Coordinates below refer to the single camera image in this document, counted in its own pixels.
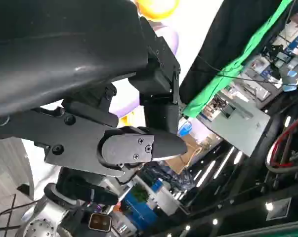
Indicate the lilac plate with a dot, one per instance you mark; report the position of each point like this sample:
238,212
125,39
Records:
168,37

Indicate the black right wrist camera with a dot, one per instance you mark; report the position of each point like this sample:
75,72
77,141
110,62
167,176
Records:
100,222

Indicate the brown cardboard box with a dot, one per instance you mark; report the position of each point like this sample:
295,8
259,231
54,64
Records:
185,158

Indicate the blue printed box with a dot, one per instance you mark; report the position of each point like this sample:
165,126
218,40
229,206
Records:
139,207

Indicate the silver metal machine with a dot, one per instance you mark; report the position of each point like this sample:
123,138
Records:
240,128

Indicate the green cloth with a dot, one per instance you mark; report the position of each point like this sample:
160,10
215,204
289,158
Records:
213,89

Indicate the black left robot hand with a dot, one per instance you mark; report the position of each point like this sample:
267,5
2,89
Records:
64,49

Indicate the black cloth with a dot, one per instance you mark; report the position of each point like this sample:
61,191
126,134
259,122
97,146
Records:
225,37

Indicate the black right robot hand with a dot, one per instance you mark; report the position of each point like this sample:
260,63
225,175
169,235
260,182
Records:
72,187

